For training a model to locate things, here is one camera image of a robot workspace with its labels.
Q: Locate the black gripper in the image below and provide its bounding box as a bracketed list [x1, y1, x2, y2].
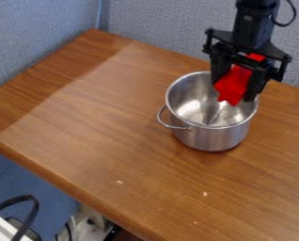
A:
[203, 6, 292, 102]

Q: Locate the red plastic block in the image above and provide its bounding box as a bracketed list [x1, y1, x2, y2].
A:
[213, 64, 252, 105]

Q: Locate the metal pot with handles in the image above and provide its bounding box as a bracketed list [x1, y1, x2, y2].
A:
[156, 72, 259, 152]

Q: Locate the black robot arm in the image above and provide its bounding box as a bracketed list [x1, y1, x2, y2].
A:
[203, 0, 296, 105]

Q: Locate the white equipment under table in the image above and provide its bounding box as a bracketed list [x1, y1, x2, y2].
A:
[53, 205, 115, 241]

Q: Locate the white ribbed box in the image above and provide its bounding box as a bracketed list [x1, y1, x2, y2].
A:
[0, 209, 41, 241]

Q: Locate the black cable loop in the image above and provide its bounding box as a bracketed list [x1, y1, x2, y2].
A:
[0, 194, 40, 241]

